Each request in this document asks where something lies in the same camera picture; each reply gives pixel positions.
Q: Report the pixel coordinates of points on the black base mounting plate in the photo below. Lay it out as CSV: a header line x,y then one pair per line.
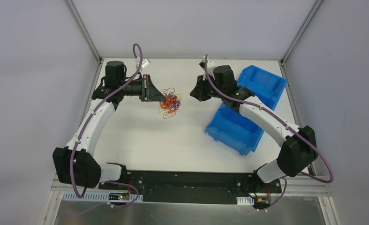
x,y
193,187

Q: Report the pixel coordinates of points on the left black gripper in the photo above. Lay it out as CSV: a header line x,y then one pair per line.
x,y
144,88

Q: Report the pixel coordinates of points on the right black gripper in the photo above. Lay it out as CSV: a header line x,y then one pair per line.
x,y
203,87

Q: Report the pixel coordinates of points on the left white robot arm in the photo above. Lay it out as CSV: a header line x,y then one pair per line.
x,y
75,163

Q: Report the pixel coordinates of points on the aluminium frame rail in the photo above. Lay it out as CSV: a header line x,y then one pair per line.
x,y
297,186

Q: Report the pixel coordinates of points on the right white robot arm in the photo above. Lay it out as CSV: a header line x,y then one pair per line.
x,y
297,144

